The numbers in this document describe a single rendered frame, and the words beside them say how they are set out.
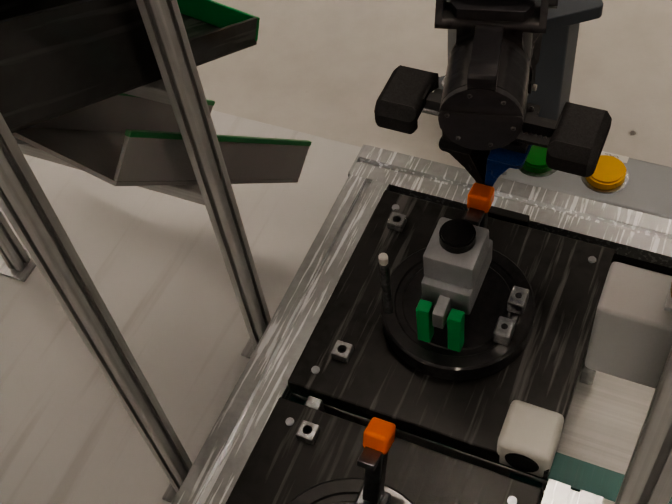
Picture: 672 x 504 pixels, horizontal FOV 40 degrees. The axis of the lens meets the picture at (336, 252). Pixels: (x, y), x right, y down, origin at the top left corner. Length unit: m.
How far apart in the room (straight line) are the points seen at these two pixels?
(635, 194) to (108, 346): 0.55
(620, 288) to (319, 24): 0.85
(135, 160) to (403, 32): 0.65
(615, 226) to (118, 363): 0.51
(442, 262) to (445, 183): 0.24
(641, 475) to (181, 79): 0.42
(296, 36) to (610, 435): 0.72
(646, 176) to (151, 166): 0.51
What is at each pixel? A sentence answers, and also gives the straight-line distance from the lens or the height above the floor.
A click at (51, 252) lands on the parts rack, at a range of 0.60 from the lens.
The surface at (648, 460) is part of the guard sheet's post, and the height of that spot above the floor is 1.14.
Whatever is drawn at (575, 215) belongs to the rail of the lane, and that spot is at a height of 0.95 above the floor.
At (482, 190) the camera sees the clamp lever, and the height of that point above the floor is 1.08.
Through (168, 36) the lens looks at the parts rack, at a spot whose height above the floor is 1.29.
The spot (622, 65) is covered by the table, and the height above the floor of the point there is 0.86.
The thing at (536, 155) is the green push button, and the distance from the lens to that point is 0.99.
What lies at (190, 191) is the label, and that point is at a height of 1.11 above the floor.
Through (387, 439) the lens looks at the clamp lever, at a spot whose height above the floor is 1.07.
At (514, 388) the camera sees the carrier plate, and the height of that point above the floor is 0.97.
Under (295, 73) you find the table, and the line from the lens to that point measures 1.27.
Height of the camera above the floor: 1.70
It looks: 53 degrees down
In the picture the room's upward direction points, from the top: 10 degrees counter-clockwise
